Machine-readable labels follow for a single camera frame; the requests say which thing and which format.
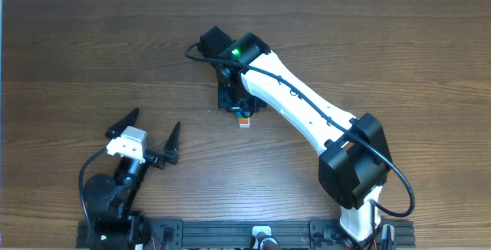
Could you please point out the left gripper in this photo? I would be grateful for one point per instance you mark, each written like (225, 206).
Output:
(157, 158)

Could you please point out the orange cube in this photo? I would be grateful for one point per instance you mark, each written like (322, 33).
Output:
(245, 120)

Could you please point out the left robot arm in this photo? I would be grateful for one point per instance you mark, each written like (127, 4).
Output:
(101, 194)

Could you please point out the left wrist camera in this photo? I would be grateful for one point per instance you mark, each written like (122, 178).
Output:
(128, 142)

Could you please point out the mounting rail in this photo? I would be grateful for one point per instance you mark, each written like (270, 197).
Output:
(222, 234)

